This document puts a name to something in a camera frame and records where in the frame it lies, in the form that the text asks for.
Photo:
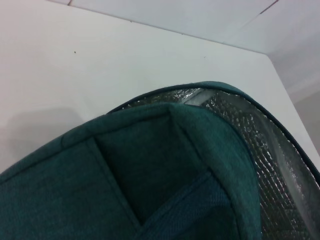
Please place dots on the dark teal insulated lunch bag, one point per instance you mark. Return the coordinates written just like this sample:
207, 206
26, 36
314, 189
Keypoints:
75, 187

